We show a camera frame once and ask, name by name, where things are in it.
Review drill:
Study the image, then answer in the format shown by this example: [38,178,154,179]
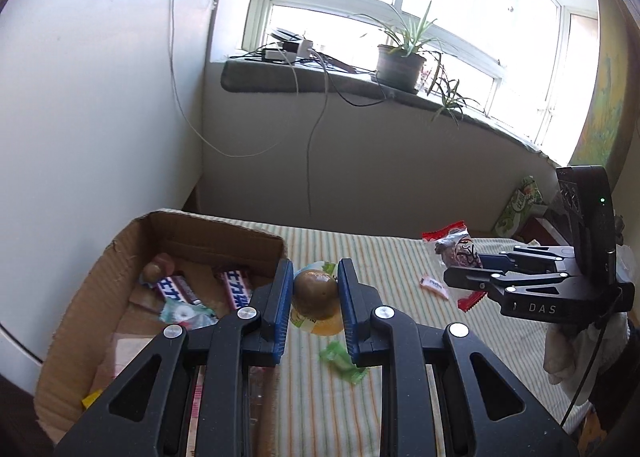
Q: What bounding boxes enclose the green candy wrapper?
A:
[320,341,367,385]

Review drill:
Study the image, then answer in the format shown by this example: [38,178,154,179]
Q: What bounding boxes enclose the green gift bag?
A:
[492,175,544,238]

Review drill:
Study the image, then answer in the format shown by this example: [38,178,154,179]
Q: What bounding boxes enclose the landscape wall painting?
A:
[570,0,630,184]

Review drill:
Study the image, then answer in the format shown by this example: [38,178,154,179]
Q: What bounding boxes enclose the potted spider plant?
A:
[357,2,480,123]

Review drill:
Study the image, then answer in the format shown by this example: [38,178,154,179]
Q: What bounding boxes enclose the grey hanging cable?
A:
[305,50,392,218]

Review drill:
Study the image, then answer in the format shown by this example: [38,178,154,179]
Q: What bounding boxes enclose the white window frame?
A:
[243,0,598,161]

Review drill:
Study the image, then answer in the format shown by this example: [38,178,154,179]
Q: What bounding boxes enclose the short Snickers bar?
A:
[217,269,253,311]

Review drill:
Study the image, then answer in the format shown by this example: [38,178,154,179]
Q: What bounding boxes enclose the white power strip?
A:
[260,28,314,65]

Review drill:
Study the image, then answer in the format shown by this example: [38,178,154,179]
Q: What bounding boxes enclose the white lace cloth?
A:
[544,313,630,394]

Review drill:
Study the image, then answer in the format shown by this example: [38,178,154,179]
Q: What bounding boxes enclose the striped tablecloth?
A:
[214,215,591,457]

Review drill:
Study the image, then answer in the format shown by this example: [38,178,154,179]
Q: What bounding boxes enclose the long Snickers bar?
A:
[154,274,202,305]

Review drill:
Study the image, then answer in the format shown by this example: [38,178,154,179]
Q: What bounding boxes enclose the yellow candy packet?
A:
[81,389,103,409]

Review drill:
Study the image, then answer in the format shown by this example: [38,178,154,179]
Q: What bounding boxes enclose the pink biscuit packet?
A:
[420,276,449,301]

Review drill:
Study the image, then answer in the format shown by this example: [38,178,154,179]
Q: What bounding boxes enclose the small brown nut candy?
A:
[139,253,176,286]

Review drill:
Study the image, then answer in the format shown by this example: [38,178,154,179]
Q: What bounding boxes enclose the white hanging cable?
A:
[167,0,302,159]

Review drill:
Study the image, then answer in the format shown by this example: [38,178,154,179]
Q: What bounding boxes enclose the large red date snack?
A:
[422,221,486,312]

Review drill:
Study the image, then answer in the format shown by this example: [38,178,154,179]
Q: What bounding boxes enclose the brown cardboard box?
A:
[34,209,286,443]

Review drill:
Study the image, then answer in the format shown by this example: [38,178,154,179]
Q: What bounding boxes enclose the green mint candy packet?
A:
[160,300,218,330]

